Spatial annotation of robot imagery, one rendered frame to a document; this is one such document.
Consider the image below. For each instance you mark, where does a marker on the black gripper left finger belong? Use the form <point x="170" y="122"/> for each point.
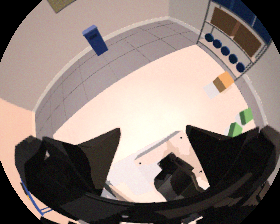
<point x="90" y="160"/>

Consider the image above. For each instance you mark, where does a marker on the green rectangular block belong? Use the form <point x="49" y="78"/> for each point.
<point x="246" y="116"/>
<point x="234" y="130"/>

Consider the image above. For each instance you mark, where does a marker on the brown rectangular block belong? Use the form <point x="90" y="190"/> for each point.
<point x="223" y="81"/>

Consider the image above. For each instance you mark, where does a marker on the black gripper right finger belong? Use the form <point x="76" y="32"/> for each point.
<point x="217" y="153"/>

